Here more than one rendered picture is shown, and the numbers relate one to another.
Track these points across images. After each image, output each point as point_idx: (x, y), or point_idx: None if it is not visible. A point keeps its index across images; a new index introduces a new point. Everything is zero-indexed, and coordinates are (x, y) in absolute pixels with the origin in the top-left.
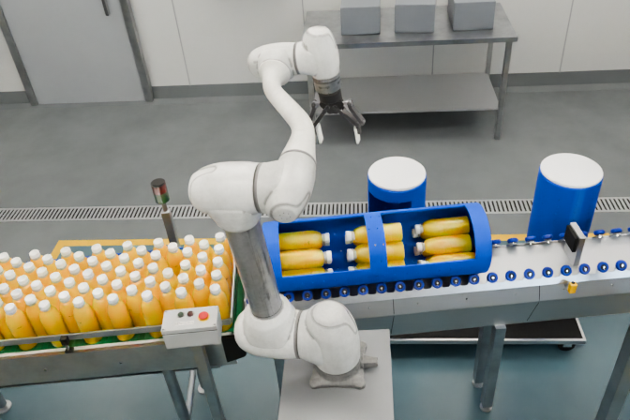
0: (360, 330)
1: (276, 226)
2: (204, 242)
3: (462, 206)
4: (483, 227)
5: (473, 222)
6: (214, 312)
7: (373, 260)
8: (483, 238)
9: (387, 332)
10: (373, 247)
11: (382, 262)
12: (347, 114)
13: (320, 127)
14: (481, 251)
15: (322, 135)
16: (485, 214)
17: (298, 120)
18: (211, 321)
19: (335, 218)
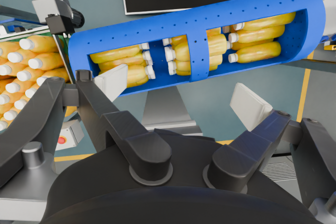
0: (182, 134)
1: (86, 65)
2: (14, 57)
3: (302, 9)
4: (312, 46)
5: (306, 42)
6: (68, 135)
7: (193, 81)
8: (303, 55)
9: (201, 135)
10: (196, 76)
11: (200, 80)
12: (262, 169)
13: (109, 81)
14: (292, 61)
15: (122, 72)
16: (324, 28)
17: None
18: (70, 142)
19: (153, 41)
